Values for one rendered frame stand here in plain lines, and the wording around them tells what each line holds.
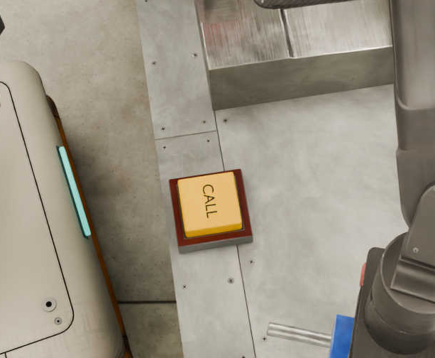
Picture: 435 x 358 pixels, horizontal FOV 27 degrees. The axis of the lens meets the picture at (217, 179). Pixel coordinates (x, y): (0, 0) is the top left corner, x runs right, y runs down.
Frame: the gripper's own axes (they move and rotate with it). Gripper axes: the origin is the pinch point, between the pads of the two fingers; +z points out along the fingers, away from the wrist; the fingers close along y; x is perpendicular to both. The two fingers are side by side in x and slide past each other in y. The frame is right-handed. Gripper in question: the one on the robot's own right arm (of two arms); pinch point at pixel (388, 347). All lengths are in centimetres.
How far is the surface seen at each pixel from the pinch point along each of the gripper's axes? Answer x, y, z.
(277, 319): 10.1, 4.8, 14.9
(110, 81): 60, 73, 94
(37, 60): 78, 75, 94
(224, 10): 22.3, 36.6, 8.4
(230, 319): 14.9, 3.7, 14.9
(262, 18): 17.5, 34.5, 5.8
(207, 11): 24.1, 36.1, 8.4
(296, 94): 12.8, 30.6, 13.8
